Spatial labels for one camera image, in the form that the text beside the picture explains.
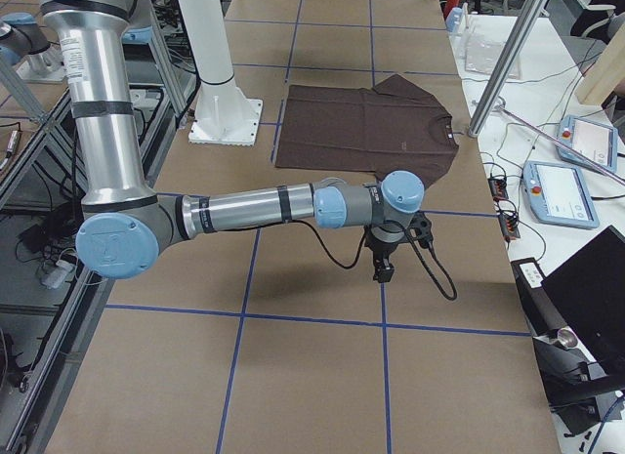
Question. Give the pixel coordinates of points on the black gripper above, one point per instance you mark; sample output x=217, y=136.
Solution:
x=382, y=249

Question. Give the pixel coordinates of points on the dark brown t-shirt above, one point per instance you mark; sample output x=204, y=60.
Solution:
x=395, y=125

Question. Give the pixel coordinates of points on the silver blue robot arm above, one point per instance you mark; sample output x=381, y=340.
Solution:
x=127, y=224
x=22, y=38

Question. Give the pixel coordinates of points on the brown paper table cover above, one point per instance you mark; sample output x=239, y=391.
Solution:
x=279, y=340

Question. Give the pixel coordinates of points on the black orange connector strip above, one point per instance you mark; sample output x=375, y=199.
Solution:
x=506, y=211

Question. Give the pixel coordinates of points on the black box with label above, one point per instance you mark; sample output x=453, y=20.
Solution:
x=534, y=301

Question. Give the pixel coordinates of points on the near blue teach pendant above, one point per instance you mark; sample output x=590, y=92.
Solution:
x=558, y=195

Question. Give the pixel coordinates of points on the blue teach pendant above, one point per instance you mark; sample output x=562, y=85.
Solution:
x=558, y=195
x=594, y=140

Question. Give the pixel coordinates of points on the black laptop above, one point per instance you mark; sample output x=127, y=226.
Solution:
x=588, y=292

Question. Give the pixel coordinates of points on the metal reacher grabber tool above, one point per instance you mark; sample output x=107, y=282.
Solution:
x=595, y=166

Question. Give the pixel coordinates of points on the clear plastic bag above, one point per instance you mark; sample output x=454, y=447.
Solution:
x=481, y=54

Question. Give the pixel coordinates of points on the far blue teach pendant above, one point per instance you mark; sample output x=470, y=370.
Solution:
x=594, y=140

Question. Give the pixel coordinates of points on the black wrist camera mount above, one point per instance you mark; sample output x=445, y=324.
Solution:
x=421, y=230

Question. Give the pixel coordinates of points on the white pedestal column base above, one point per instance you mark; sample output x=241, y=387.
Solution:
x=222, y=115

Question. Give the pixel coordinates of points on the aluminium frame post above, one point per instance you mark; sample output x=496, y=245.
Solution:
x=521, y=29

